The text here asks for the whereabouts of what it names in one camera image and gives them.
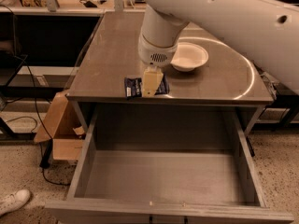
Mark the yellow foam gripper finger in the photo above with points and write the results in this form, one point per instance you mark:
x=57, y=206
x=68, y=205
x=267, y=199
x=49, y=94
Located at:
x=151, y=81

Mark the blue rxbar blueberry packet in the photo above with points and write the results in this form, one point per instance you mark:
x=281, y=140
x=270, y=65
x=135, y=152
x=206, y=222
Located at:
x=133, y=87

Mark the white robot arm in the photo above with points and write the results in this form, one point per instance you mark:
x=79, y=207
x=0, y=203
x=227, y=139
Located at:
x=264, y=31

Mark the grey cabinet counter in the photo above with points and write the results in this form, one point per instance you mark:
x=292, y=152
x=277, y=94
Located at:
x=203, y=101

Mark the grey open top drawer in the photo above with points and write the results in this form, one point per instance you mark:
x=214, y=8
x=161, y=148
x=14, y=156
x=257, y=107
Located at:
x=209, y=179

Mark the white paper bowl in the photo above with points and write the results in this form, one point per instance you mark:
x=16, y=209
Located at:
x=188, y=57

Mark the brown cardboard box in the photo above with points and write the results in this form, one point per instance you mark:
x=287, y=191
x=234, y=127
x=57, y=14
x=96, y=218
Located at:
x=62, y=127

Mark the white sneaker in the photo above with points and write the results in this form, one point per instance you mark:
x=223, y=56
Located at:
x=14, y=201

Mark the black drawer handle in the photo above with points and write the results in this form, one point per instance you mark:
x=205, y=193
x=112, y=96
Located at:
x=168, y=220

